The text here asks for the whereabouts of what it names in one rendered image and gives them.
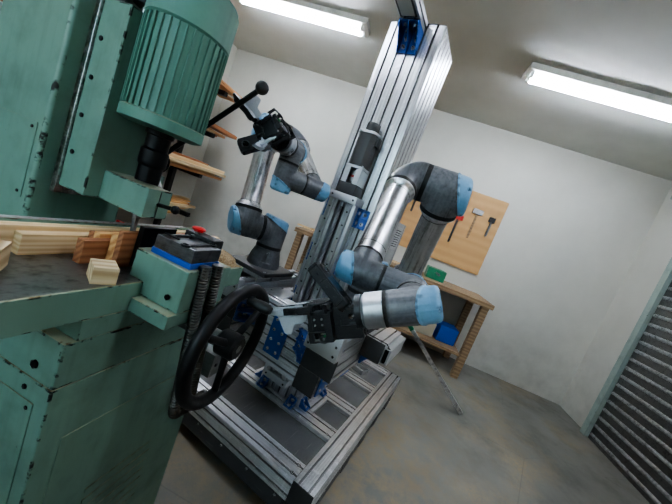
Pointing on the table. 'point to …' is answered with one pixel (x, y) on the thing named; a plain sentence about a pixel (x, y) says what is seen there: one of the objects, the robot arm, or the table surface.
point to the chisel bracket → (134, 195)
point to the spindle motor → (178, 66)
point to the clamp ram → (149, 237)
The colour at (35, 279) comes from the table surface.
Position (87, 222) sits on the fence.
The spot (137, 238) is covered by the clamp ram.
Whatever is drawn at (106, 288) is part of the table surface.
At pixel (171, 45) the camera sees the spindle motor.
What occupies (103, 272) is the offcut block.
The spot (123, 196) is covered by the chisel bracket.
